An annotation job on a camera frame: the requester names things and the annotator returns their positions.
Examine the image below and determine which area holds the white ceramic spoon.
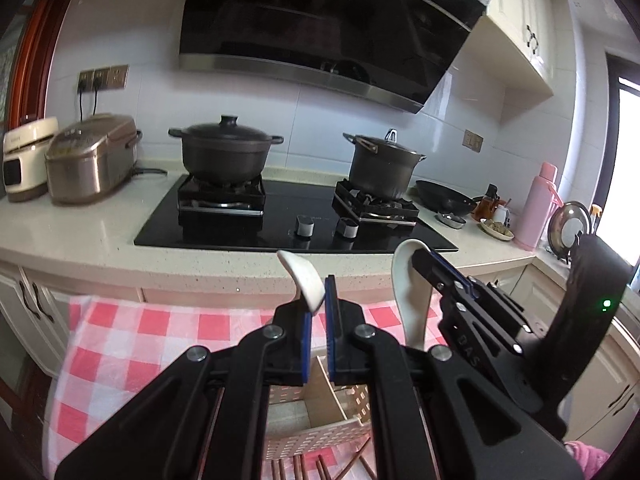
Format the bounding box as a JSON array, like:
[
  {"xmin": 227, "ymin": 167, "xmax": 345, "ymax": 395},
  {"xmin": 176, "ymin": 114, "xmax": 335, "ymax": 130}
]
[
  {"xmin": 391, "ymin": 239, "xmax": 434, "ymax": 352},
  {"xmin": 276, "ymin": 250, "xmax": 326, "ymax": 317}
]

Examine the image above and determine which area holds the black casserole pot with lid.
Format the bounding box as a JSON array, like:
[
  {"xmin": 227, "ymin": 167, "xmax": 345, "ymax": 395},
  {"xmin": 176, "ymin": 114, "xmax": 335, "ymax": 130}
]
[{"xmin": 168, "ymin": 115, "xmax": 284, "ymax": 185}]

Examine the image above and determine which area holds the window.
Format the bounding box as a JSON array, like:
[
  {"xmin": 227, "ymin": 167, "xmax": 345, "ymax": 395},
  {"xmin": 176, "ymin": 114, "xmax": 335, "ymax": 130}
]
[{"xmin": 601, "ymin": 52, "xmax": 640, "ymax": 293}]

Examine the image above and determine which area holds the wall outlet panel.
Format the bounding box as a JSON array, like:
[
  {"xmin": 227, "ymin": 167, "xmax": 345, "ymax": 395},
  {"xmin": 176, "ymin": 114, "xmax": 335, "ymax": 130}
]
[{"xmin": 77, "ymin": 64, "xmax": 130, "ymax": 94}]

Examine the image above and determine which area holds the plate with food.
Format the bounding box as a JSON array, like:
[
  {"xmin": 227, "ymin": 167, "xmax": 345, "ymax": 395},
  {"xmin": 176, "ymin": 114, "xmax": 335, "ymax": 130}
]
[{"xmin": 477, "ymin": 217, "xmax": 516, "ymax": 242}]

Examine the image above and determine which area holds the oil bottle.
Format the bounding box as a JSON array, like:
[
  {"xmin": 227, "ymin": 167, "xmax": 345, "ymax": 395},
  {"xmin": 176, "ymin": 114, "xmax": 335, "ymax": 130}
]
[{"xmin": 475, "ymin": 184, "xmax": 501, "ymax": 221}]

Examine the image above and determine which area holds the wooden framed glass door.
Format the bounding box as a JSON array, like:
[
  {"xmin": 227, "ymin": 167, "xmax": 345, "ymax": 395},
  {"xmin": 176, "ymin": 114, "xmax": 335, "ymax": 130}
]
[{"xmin": 7, "ymin": 0, "xmax": 71, "ymax": 133}]

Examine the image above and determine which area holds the white cabinet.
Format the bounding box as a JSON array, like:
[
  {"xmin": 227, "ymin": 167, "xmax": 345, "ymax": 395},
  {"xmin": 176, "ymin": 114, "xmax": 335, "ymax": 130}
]
[
  {"xmin": 447, "ymin": 0, "xmax": 557, "ymax": 97},
  {"xmin": 0, "ymin": 260, "xmax": 146, "ymax": 386},
  {"xmin": 470, "ymin": 259, "xmax": 640, "ymax": 443}
]

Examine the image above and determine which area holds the steel rice cooker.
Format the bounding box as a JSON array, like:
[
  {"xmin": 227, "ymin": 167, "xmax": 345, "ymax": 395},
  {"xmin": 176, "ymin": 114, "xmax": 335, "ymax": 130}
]
[{"xmin": 45, "ymin": 113, "xmax": 143, "ymax": 206}]

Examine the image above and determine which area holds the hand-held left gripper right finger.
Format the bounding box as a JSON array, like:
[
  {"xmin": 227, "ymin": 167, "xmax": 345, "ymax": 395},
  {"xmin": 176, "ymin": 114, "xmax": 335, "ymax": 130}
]
[{"xmin": 324, "ymin": 274, "xmax": 586, "ymax": 480}]

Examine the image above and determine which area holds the white lower cabinet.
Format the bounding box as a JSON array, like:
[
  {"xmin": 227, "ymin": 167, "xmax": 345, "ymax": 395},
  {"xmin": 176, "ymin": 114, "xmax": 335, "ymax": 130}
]
[
  {"xmin": 0, "ymin": 260, "xmax": 146, "ymax": 386},
  {"xmin": 470, "ymin": 259, "xmax": 640, "ymax": 443}
]

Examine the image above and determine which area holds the white upper cabinet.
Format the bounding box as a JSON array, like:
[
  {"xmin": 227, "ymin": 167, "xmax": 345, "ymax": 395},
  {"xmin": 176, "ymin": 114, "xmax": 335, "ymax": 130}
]
[{"xmin": 447, "ymin": 0, "xmax": 557, "ymax": 97}]

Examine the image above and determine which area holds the black glass gas hob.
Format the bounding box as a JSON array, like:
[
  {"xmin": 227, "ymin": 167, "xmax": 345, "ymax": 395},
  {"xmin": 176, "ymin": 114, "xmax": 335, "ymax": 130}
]
[{"xmin": 134, "ymin": 174, "xmax": 459, "ymax": 254}]

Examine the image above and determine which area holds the cream perforated utensil basket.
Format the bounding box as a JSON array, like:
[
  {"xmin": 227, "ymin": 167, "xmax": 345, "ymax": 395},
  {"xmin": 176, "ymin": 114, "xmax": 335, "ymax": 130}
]
[{"xmin": 262, "ymin": 355, "xmax": 375, "ymax": 466}]

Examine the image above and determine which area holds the grey stockpot with lid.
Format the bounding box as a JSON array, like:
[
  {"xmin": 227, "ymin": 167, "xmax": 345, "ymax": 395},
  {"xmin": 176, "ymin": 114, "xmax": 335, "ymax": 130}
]
[{"xmin": 343, "ymin": 129, "xmax": 427, "ymax": 201}]

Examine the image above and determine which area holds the steel pot lid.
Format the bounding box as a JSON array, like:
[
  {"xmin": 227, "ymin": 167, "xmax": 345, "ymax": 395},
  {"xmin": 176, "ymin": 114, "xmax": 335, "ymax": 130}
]
[{"xmin": 546, "ymin": 200, "xmax": 594, "ymax": 263}]

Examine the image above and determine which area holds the red white checked tablecloth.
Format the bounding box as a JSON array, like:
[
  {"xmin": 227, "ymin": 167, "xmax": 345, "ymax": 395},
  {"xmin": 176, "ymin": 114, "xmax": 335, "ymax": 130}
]
[{"xmin": 42, "ymin": 294, "xmax": 453, "ymax": 480}]

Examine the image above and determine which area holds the black wok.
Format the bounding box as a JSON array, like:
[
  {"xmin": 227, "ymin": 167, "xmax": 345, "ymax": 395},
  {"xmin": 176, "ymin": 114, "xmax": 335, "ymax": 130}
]
[{"xmin": 414, "ymin": 180, "xmax": 479, "ymax": 214}]

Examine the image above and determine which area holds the white electric cooker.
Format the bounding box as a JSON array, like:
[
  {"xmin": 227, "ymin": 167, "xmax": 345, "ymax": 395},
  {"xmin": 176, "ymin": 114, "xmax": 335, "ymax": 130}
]
[{"xmin": 2, "ymin": 116, "xmax": 60, "ymax": 203}]

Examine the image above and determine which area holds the black range hood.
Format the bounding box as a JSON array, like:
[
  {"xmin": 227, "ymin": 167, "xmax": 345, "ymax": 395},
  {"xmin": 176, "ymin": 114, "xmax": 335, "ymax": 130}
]
[{"xmin": 178, "ymin": 0, "xmax": 493, "ymax": 115}]

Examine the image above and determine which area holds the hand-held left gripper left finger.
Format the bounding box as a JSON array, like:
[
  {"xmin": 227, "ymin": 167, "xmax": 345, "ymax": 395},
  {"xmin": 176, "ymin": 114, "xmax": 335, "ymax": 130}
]
[{"xmin": 54, "ymin": 301, "xmax": 313, "ymax": 480}]

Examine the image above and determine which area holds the pink thermos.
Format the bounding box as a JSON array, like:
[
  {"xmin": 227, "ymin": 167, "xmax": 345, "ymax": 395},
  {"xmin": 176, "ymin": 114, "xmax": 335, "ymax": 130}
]
[{"xmin": 512, "ymin": 161, "xmax": 564, "ymax": 252}]

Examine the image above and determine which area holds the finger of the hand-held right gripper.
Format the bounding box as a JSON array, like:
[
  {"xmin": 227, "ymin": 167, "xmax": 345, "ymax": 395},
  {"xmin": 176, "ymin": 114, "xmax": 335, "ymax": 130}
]
[
  {"xmin": 411, "ymin": 249, "xmax": 527, "ymax": 357},
  {"xmin": 469, "ymin": 275, "xmax": 533, "ymax": 333}
]

